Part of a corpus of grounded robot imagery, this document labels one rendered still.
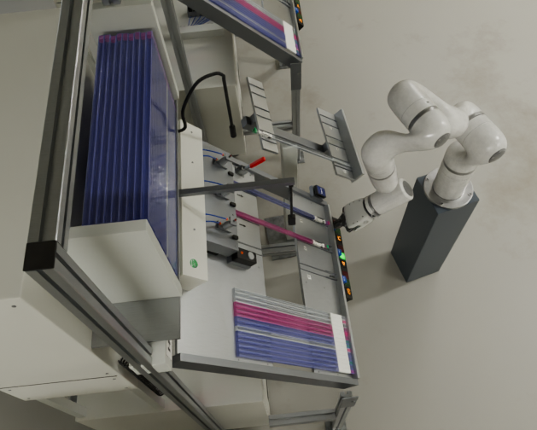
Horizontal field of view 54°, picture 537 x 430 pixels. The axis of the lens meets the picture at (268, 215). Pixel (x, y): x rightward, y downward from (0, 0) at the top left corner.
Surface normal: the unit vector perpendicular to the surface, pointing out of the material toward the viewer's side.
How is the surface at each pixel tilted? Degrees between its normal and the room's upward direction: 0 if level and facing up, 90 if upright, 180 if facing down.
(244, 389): 0
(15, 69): 0
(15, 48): 0
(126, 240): 90
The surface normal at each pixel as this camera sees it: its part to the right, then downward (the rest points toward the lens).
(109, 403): -0.05, -0.49
